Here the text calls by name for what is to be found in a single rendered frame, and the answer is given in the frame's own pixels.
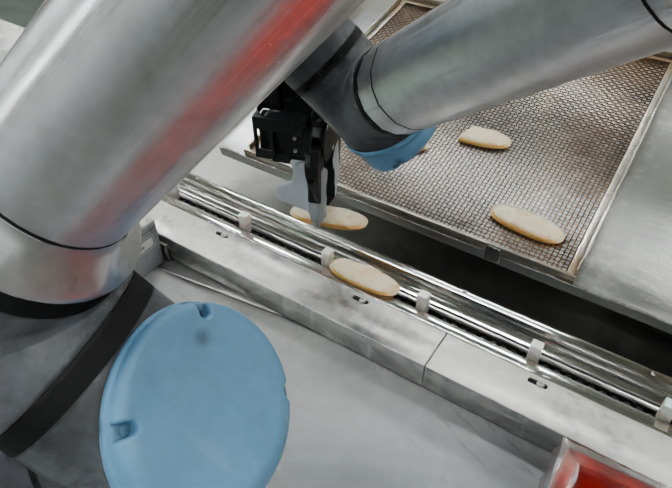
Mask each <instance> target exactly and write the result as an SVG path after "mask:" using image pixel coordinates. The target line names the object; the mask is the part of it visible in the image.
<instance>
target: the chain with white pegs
mask: <svg viewBox="0 0 672 488"><path fill-rule="evenodd" d="M167 195H170V196H172V197H174V198H176V199H178V200H180V201H183V202H185V203H187V204H189V205H191V206H194V207H196V208H198V209H200V210H202V211H205V212H207V213H209V214H211V215H213V216H216V217H218V218H220V219H222V220H224V221H226V222H229V223H231V224H233V225H235V226H237V227H240V228H242V229H244V230H246V231H248V232H251V233H253V234H255V235H257V236H259V237H262V238H264V239H266V240H268V241H270V242H272V243H275V244H277V245H279V246H281V247H283V248H286V249H288V250H290V251H292V252H294V253H297V254H299V255H301V256H303V257H305V258H307V259H310V260H312V261H314V262H316V263H318V264H321V265H323V266H325V267H327V268H329V269H330V263H331V262H332V261H333V260H334V250H332V249H330V248H328V247H326V248H325V249H324V250H323V251H322V252H321V261H320V259H318V258H316V257H313V256H311V255H309V254H305V252H302V251H300V250H298V249H296V248H294V247H290V246H289V245H287V244H285V243H283V242H280V241H278V240H275V239H274V238H272V237H269V236H267V235H265V234H261V233H260V232H258V231H256V230H254V229H252V226H251V217H250V213H248V212H246V211H242V212H241V213H239V214H238V220H239V223H238V222H236V221H233V220H232V219H230V218H227V217H225V216H223V215H220V214H219V213H216V212H214V211H212V210H210V209H207V208H205V207H203V206H201V205H199V204H195V203H194V202H192V201H190V200H188V199H185V198H182V197H181V196H180V194H179V189H178V185H177V186H176V187H175V188H174V189H173V190H172V191H171V192H169V193H168V194H167ZM393 298H395V299H397V300H399V301H402V302H404V303H406V304H408V305H410V306H413V307H415V308H417V309H419V310H421V311H424V312H426V313H428V314H430V315H432V316H434V317H437V318H439V319H441V320H443V321H445V322H448V323H450V324H452V325H454V326H456V327H459V328H461V329H463V330H465V331H467V332H470V333H472V334H474V335H476V336H478V337H480V338H483V339H485V340H487V341H489V342H491V343H494V344H496V345H498V346H500V347H502V348H505V349H507V350H509V351H511V352H513V353H515V354H518V355H520V356H522V357H524V358H526V359H529V360H531V361H533V362H535V363H537V364H540V365H542V366H544V367H546V368H548V369H551V370H553V371H555V372H557V373H559V374H561V375H564V376H566V377H568V378H570V379H572V380H575V381H577V382H579V383H581V384H583V385H586V386H588V387H590V388H592V389H594V390H596V391H599V392H601V393H603V394H605V395H607V396H610V397H612V398H614V399H616V400H618V401H621V402H623V403H625V404H627V405H629V406H632V407H634V408H636V409H638V410H640V411H642V412H645V413H647V414H649V415H651V416H653V417H656V418H658V419H660V420H662V421H664V422H667V423H669V424H671V425H672V399H671V398H668V397H666V398H665V400H664V402H663V403H662V405H661V407H660V408H659V410H658V412H656V411H654V410H651V409H649V408H647V407H645V406H642V405H640V404H638V403H633V401H631V400H629V399H627V398H625V397H623V396H620V395H618V394H616V393H614V392H612V393H611V392H609V390H607V389H605V388H603V387H601V386H598V385H596V384H594V383H592V382H587V381H586V380H585V379H583V378H581V377H578V376H576V375H574V374H572V373H570V372H567V371H566V372H565V371H563V369H561V368H559V367H556V366H554V365H552V364H550V363H548V362H545V361H541V359H540V356H541V353H542V350H543V347H544V345H545V343H543V342H541V341H539V340H537V339H533V341H532V343H531V345H530V347H529V350H528V353H525V352H523V351H522V352H521V351H519V349H517V348H514V347H512V346H510V345H508V344H506V343H503V342H499V340H497V339H495V338H492V337H490V336H488V335H486V334H483V333H479V331H477V330H475V329H472V328H470V327H468V326H466V325H464V324H459V322H457V321H455V320H453V319H450V318H448V317H446V316H444V315H440V314H439V313H437V312H435V311H433V310H430V309H429V304H430V298H431V293H430V292H428V291H425V290H423V289H422V290H421V291H420V292H419V294H418V295H417V302H416V303H415V302H413V301H411V300H408V299H406V298H405V299H404V298H403V297H402V296H400V295H397V294H396V295H395V296H393Z"/></svg>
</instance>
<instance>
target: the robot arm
mask: <svg viewBox="0 0 672 488"><path fill-rule="evenodd" d="M364 1H365V0H44V2H43V3H42V5H41V6H40V8H39V9H38V11H37V12H36V13H35V15H34V16H33V18H32V19H31V20H30V22H29V23H28V25H27V26H26V28H25V29H24V30H23V32H22V33H21V35H20V36H19V38H18V39H17V40H16V42H15V43H14V45H13V46H12V47H11V49H10V50H9V52H8V53H7V55H6V56H5V57H4V59H3V60H2V62H1V63H0V488H265V487H266V485H267V484H268V482H269V481H270V479H271V478H272V476H273V474H274V472H275V470H276V468H277V466H278V464H279V462H280V459H281V457H282V454H283V451H284V447H285V444H286V440H287V435H288V428H289V418H290V402H289V400H288V399H287V394H286V389H285V383H286V377H285V373H284V370H283V367H282V364H281V361H280V359H279V357H278V355H277V353H276V351H275V349H274V347H273V346H272V344H271V342H270V341H269V339H268V338H267V337H266V335H265V334H264V333H263V331H262V330H261V329H260V328H259V327H258V326H257V325H256V324H255V323H254V322H253V321H251V320H250V319H249V318H248V317H246V316H245V315H243V314H242V313H240V312H238V311H236V310H235V309H233V308H230V307H228V306H225V305H221V304H217V303H212V302H205V303H204V302H197V301H186V302H180V303H174V302H173V301H172V300H171V299H169V298H168V297H167V296H166V295H164V294H163V293H162V292H160V291H159V290H158V289H157V288H155V287H154V286H153V285H152V284H151V283H149V282H148V281H147V280H146V279H144V278H143V277H142V276H140V275H139V274H138V273H137V272H135V271H134V268H135V266H136V263H137V261H138V259H139V255H140V251H141V243H142V234H141V225H140V221H141V220H142V219H143V218H144V217H145V216H146V215H147V214H148V213H149V212H150V211H151V210H152V209H153V208H154V207H155V206H156V205H157V204H158V203H159V202H160V201H161V200H162V199H163V198H164V197H165V196H166V195H167V194H168V193H169V192H171V191H172V190H173V189H174V188H175V187H176V186H177V185H178V184H179V183H180V182H181V181H182V180H183V179H184V178H185V177H186V176H187V175H188V174H189V173H190V172H191V171H192V170H193V169H194V168H195V167H196V166H197V165H198V164H199V163H200V162H201V161H202V160H203V159H204V158H205V157H206V156H207V155H208V154H209V153H210V152H211V151H212V150H213V149H214V148H215V147H216V146H217V145H218V144H219V143H220V142H222V141H223V140H224V139H225V138H226V137H227V136H228V135H229V134H230V133H231V132H232V131H233V130H234V129H235V128H236V127H237V126H238V125H239V124H240V123H241V122H242V121H243V120H244V119H245V118H246V117H247V116H248V115H249V114H250V113H251V112H252V111H253V110H254V109H255V108H256V107H257V110H256V111H255V113H254V114H253V115H252V125H253V134H254V142H255V151H256V157H260V158H267V159H272V161H275V162H282V163H288V164H289V163H290V161H291V160H292V161H291V165H292V168H293V178H292V180H290V181H288V182H285V183H281V184H279V185H277V187H276V195H277V197H278V198H279V199H280V200H281V201H283V202H286V203H288V204H291V205H293V206H296V207H298V208H301V209H303V210H306V211H307V212H308V213H309V214H310V217H311V221H312V224H313V226H314V227H319V226H320V225H321V223H322V222H323V221H324V219H325V218H326V216H327V209H326V206H329V204H330V203H331V202H332V200H333V199H334V198H335V196H336V190H337V182H338V174H339V163H340V151H341V138H342V139H343V140H344V142H345V144H346V146H347V147H348V148H349V149H350V150H351V151H352V152H353V153H355V154H357V155H359V156H360V157H361V158H362V159H363V160H364V161H366V162H367V163H368V164H369V165H370V166H371V167H372V168H373V169H375V170H377V171H380V172H388V171H392V170H395V169H397V168H398V167H399V166H400V165H401V164H403V163H407V162H408V161H409V160H411V159H412V158H413V157H414V156H415V155H417V154H418V153H419V152H420V151H421V150H422V149H423V147H424V146H425V145H426V144H427V143H428V141H429V140H430V139H431V137H432V136H433V134H434V132H435V130H436V127H437V125H439V124H442V123H445V122H448V121H451V120H454V119H458V118H461V117H464V116H467V115H470V114H473V113H476V112H479V111H482V110H485V109H488V108H491V107H494V106H497V105H500V104H504V103H507V102H510V101H513V100H516V99H519V98H522V97H525V96H528V95H531V94H534V93H537V92H540V91H543V90H546V89H549V88H553V87H556V86H559V85H562V84H565V83H568V82H571V81H574V80H577V79H580V78H583V77H586V76H589V75H592V74H595V73H599V72H602V71H605V70H608V69H611V68H614V67H617V66H620V65H623V64H626V63H629V62H632V61H635V60H638V59H641V58H644V57H648V56H651V55H654V54H657V53H660V52H663V51H666V50H669V49H672V0H446V1H445V2H443V3H442V4H440V5H438V6H437V7H435V8H434V9H432V10H430V11H429V12H427V13H426V14H424V15H423V16H421V17H419V18H418V19H416V20H415V21H413V22H411V23H410V24H408V25H407V26H405V27H403V28H402V29H400V30H399V31H397V32H396V33H394V34H392V35H391V36H389V37H388V38H386V39H384V40H383V41H381V42H380V43H378V44H376V45H374V44H373V43H372V42H371V41H370V40H369V39H368V38H367V37H366V35H365V34H364V33H363V32H362V31H361V29H360V28H359V27H358V26H357V25H355V23H354V22H353V21H352V20H351V19H350V18H349V16H350V15H351V14H352V13H353V12H354V11H355V10H356V9H357V8H358V7H359V6H360V5H361V4H362V3H363V2H364ZM263 108H268V109H269V110H264V109H263ZM262 109H263V110H262ZM261 110H262V112H261V113H260V111H261ZM257 129H259V134H260V143H261V148H259V142H258V133H257Z"/></svg>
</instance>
